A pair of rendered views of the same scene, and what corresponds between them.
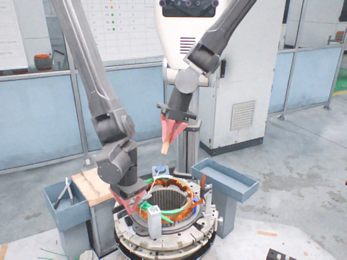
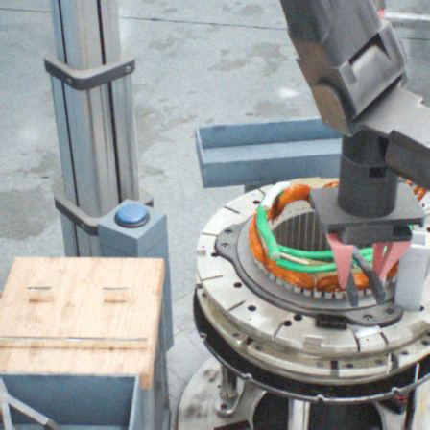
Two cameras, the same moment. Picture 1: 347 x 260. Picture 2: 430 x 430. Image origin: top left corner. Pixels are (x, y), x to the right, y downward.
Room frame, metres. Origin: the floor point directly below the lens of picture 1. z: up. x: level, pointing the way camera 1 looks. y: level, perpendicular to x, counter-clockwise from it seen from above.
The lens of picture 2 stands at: (0.25, 0.80, 1.79)
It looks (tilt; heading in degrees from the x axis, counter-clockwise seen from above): 34 degrees down; 310
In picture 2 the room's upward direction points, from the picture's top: 2 degrees counter-clockwise
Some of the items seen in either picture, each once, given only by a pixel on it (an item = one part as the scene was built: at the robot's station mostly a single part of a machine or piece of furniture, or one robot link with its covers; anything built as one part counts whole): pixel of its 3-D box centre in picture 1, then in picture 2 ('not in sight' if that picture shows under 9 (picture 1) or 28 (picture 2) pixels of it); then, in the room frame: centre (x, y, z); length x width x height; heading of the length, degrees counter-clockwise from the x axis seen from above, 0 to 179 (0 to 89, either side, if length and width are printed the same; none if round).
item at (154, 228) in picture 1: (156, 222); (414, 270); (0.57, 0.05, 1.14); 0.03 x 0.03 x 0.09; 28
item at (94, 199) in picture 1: (105, 181); (77, 318); (0.88, 0.27, 1.05); 0.20 x 0.19 x 0.02; 127
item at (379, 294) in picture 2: (123, 213); (376, 287); (0.57, 0.14, 1.17); 0.04 x 0.01 x 0.02; 135
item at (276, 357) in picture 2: (119, 225); (289, 356); (0.65, 0.17, 1.06); 0.09 x 0.04 x 0.01; 28
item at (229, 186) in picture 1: (220, 202); (278, 214); (0.91, -0.19, 0.92); 0.25 x 0.11 x 0.28; 45
